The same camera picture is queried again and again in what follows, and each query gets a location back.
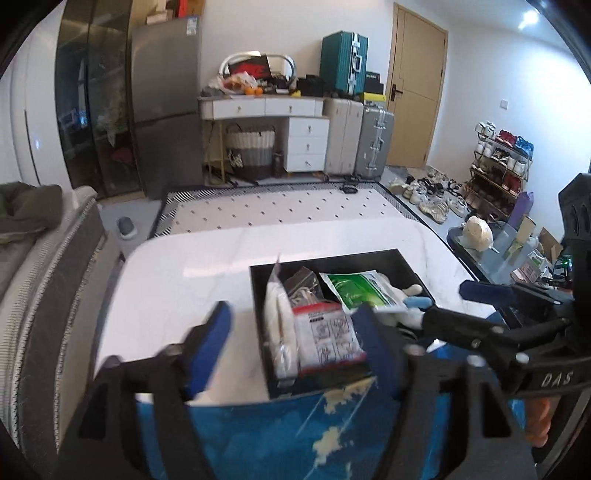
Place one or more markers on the purple yoga mat roll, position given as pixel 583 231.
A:
pixel 522 208

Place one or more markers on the blue desk mat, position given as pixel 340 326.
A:
pixel 338 434

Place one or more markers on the person right hand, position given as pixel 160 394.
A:
pixel 538 421

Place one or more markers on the olive green duvet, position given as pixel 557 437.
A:
pixel 28 211

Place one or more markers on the beige wooden door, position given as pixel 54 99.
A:
pixel 418 64

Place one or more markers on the white dotted rug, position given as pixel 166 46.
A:
pixel 208 209

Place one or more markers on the bag of oranges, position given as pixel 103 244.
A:
pixel 239 84

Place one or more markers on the black glass display cabinet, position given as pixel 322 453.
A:
pixel 91 97

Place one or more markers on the grey refrigerator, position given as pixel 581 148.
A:
pixel 164 87

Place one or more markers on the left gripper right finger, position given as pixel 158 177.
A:
pixel 378 350

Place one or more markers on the cream plush toy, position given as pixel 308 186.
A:
pixel 477 234

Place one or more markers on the beige hard suitcase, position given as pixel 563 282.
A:
pixel 345 124

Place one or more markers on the green white wipes packet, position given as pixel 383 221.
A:
pixel 370 287

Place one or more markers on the teal hard suitcase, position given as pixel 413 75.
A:
pixel 344 62

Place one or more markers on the grey slipper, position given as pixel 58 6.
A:
pixel 126 228

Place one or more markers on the bed with grey mattress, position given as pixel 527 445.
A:
pixel 54 298

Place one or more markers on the glass side table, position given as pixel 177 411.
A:
pixel 507 260

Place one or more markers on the black bottle under desk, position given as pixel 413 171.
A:
pixel 277 165

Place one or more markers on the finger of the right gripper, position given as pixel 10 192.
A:
pixel 485 292
pixel 418 302

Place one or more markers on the red black nike box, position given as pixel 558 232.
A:
pixel 256 66

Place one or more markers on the woven laundry basket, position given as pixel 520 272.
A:
pixel 250 150

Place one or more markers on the white dressing table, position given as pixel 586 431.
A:
pixel 302 130

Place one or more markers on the black cardboard storage box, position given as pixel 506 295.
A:
pixel 275 318

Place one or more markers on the bagged white adidas laces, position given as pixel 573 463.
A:
pixel 303 288

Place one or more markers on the white foam sheet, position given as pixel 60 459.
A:
pixel 410 318

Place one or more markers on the oval vanity mirror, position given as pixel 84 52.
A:
pixel 278 69

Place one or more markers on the red white packet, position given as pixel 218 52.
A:
pixel 326 337

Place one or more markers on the cardboard boxes on fridge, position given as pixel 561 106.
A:
pixel 166 10

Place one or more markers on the silver hard suitcase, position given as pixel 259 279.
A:
pixel 375 141

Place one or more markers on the metal shoe rack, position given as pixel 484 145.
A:
pixel 499 172

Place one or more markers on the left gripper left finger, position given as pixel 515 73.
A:
pixel 103 439

